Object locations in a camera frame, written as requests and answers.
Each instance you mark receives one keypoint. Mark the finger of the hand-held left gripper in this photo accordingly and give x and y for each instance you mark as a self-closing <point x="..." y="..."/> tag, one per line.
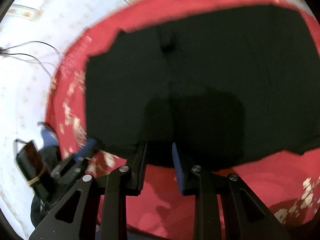
<point x="88" y="148"/>

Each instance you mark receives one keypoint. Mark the person's jeans leg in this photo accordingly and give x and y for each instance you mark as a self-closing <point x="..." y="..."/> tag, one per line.
<point x="51" y="155"/>

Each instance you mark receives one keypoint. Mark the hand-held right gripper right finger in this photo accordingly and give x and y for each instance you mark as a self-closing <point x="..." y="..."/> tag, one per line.
<point x="178" y="170"/>

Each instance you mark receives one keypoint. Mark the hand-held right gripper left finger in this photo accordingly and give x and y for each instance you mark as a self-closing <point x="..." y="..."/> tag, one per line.
<point x="140" y="170"/>

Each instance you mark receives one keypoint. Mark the red floral blanket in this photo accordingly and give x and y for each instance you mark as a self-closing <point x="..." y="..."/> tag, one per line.
<point x="162" y="205"/>

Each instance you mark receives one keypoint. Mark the person's blue-socked foot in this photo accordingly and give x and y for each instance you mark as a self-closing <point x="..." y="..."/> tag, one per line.
<point x="48" y="136"/>

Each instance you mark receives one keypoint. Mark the black pants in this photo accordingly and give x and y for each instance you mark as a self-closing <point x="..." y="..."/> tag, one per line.
<point x="200" y="80"/>

